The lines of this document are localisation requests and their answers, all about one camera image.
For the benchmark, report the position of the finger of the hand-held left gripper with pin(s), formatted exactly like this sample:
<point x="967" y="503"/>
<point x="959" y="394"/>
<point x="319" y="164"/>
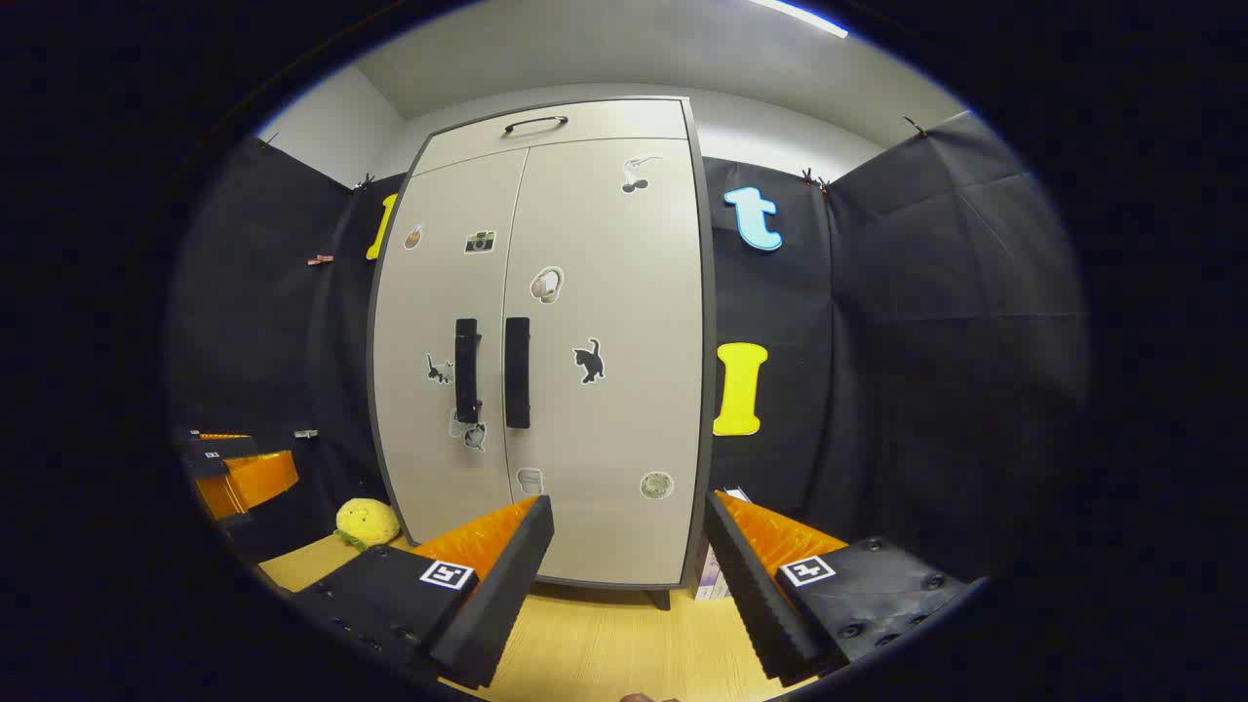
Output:
<point x="229" y="447"/>
<point x="258" y="480"/>

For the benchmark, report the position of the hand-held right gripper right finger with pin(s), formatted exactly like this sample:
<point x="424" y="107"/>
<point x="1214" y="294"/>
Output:
<point x="756" y="595"/>

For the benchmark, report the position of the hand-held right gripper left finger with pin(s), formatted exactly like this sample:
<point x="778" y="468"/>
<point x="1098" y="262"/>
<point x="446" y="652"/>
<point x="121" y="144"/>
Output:
<point x="507" y="585"/>

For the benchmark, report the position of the grey cabinet door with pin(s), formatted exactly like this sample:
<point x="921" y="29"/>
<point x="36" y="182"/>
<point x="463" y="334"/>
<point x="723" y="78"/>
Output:
<point x="624" y="439"/>
<point x="419" y="312"/>

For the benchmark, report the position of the grey double-door shoe cabinet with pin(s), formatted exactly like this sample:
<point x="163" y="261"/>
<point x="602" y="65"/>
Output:
<point x="710" y="390"/>

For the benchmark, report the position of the grey cabinet drawer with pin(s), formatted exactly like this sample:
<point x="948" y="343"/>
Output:
<point x="604" y="122"/>

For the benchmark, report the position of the yellow plush toy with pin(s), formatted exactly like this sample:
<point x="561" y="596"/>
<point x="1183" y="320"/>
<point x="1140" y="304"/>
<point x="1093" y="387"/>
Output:
<point x="369" y="522"/>

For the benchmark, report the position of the black backdrop cloth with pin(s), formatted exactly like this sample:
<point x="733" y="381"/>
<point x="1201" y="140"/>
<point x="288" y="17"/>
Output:
<point x="926" y="341"/>

